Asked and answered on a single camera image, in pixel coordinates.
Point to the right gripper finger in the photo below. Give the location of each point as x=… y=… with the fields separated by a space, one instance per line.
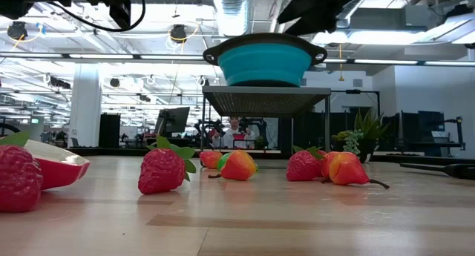
x=311 y=22

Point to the blue collapsible bowl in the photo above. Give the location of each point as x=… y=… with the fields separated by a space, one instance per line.
x=265 y=63

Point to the orange toy peach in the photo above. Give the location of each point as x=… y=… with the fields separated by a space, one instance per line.
x=349 y=170
x=211 y=160
x=326 y=167
x=239 y=167

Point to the black ceiling lamp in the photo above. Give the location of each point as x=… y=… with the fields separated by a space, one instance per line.
x=16 y=30
x=178 y=34

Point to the grey perforated metal stand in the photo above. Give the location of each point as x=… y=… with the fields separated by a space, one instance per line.
x=265 y=102

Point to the white building column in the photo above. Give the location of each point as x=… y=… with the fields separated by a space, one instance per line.
x=84 y=107

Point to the potted succulent plant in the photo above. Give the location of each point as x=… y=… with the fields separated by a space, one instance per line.
x=352 y=141

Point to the red toy strawberry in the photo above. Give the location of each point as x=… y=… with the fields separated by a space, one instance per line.
x=18 y=178
x=302 y=168
x=322 y=153
x=161 y=172

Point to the person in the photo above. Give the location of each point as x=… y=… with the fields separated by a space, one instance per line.
x=234 y=133

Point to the black background cabinet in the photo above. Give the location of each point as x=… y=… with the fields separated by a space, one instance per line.
x=109 y=131

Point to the black background monitor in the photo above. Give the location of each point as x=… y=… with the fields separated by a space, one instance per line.
x=174 y=120

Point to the background workstation desk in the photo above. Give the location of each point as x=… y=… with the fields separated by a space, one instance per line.
x=430 y=122

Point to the toy apple half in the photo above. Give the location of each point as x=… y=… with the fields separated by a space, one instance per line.
x=63 y=174

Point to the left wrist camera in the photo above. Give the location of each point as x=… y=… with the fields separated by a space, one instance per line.
x=120 y=16

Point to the black background gantry frame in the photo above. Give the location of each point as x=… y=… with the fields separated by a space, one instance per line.
x=352 y=91

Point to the silver ceiling duct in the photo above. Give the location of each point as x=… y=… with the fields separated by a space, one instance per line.
x=232 y=11

